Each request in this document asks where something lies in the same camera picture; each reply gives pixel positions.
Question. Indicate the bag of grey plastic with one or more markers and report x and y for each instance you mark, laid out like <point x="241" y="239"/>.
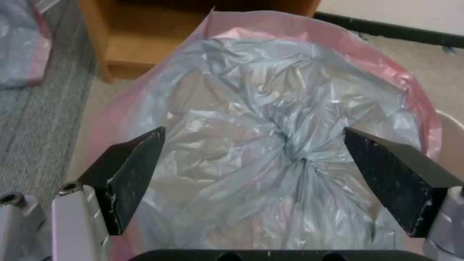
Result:
<point x="20" y="43"/>

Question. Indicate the wooden table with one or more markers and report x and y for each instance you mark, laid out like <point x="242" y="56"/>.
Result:
<point x="152" y="35"/>

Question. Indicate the pink translucent garbage bag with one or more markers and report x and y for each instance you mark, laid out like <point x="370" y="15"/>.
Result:
<point x="366" y="49"/>

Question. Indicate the grey translucent garbage bag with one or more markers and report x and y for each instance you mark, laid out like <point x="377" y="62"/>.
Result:
<point x="261" y="136"/>

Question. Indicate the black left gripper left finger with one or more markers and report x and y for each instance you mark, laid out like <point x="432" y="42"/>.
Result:
<point x="127" y="176"/>

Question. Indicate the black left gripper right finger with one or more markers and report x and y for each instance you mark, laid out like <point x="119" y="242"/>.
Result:
<point x="391" y="174"/>

